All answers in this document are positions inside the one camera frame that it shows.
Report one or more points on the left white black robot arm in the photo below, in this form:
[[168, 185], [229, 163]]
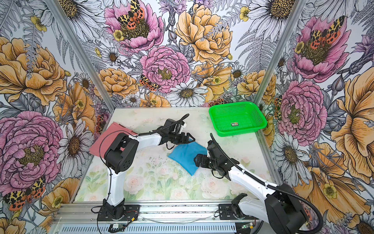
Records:
[[121, 153]]

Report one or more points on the folded red t shirt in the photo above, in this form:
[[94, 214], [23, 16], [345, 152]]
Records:
[[102, 144]]

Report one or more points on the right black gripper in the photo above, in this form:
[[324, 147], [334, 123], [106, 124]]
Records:
[[198, 157]]

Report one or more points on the white slotted cable duct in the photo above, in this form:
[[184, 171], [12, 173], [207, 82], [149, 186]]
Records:
[[151, 228]]

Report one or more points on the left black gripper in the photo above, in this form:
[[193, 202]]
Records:
[[183, 140]]

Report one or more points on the aluminium front rail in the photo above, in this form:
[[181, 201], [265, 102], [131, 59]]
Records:
[[150, 211]]

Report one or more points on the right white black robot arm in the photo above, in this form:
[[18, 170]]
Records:
[[263, 200]]

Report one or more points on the green plastic basket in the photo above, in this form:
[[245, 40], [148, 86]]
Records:
[[246, 114]]

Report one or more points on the left aluminium corner post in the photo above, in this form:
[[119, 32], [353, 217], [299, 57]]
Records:
[[73, 39]]

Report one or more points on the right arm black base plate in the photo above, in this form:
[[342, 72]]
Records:
[[225, 212]]

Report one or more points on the aluminium corner post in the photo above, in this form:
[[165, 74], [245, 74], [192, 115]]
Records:
[[73, 39], [283, 40]]

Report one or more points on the right aluminium corner post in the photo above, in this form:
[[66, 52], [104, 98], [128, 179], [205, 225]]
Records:
[[283, 40]]

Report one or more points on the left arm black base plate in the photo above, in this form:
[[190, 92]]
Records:
[[118, 213]]

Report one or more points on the blue t shirt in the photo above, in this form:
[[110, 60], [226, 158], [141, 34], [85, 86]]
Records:
[[184, 154]]

